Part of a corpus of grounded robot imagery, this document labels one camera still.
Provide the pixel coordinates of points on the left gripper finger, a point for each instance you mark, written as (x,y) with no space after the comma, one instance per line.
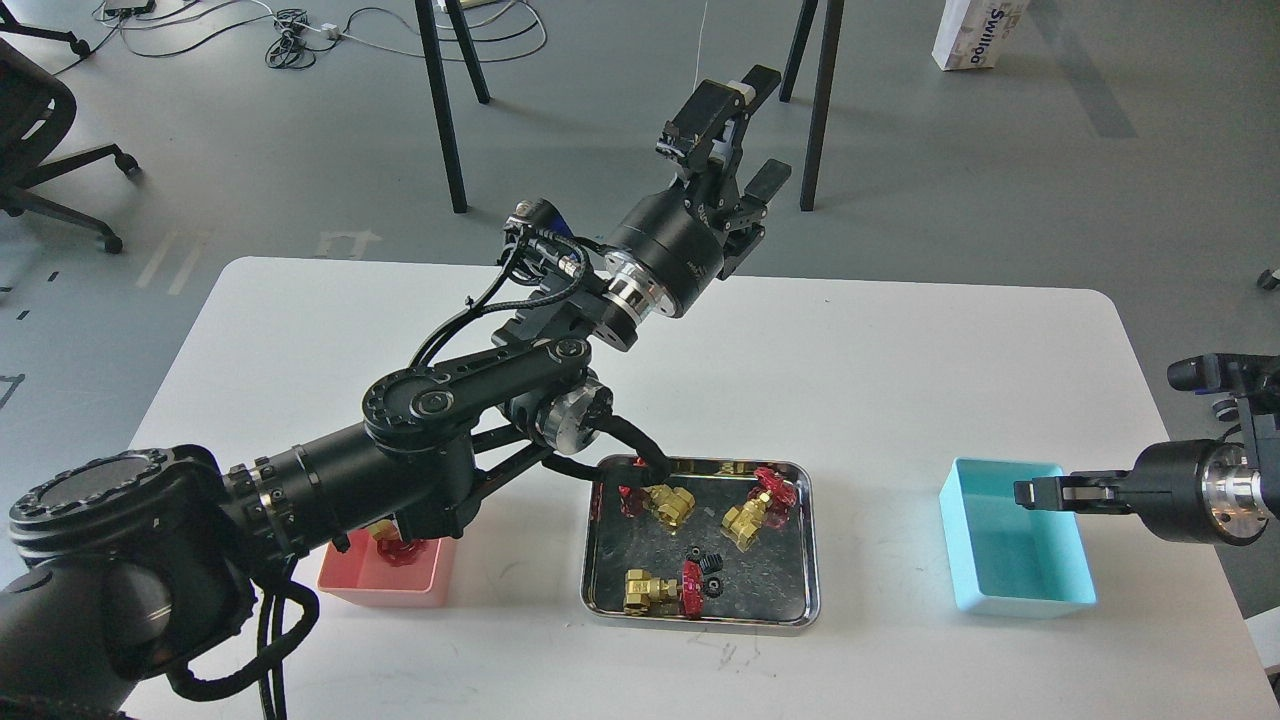
(752,205)
(705,137)

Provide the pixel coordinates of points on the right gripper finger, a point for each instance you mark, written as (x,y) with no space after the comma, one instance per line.
(1082,493)

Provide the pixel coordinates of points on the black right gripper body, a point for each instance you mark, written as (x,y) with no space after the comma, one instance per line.
(1199,491)

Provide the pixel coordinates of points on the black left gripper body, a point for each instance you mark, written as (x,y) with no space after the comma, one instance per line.
(685,246)

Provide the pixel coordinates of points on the brass valve red handle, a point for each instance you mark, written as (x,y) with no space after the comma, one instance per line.
(392,547)

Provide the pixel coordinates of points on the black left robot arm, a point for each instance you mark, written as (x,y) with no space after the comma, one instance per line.
(154,562)

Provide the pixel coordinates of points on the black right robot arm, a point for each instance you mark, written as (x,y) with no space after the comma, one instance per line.
(1252,381)

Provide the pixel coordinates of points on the blue plastic box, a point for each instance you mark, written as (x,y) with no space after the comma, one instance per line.
(1005,560)

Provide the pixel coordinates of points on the brass valve top middle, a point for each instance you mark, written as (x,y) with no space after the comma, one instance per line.
(671,506)

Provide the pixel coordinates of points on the brass valve top right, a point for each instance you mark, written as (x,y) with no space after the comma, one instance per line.
(768,505)

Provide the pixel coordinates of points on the white cardboard box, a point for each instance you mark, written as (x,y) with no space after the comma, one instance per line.
(972,34)

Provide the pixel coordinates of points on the black gear upper left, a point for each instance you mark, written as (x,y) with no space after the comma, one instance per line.
(708,562)

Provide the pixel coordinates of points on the brass valve bottom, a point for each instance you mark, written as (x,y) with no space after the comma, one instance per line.
(642,591)

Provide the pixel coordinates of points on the pink plastic box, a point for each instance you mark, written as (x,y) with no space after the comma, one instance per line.
(361,575)

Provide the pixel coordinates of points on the black table leg right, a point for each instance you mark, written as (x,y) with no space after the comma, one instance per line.
(816,139)

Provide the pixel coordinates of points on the black table leg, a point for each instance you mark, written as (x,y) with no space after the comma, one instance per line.
(434,64)
(816,139)

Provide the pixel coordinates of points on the shiny metal tray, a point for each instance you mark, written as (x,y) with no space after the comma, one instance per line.
(774,584)

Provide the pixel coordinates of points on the black table leg left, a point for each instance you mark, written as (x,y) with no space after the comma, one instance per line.
(434,64)

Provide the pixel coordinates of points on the black office chair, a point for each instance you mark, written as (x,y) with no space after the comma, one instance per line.
(37,112)

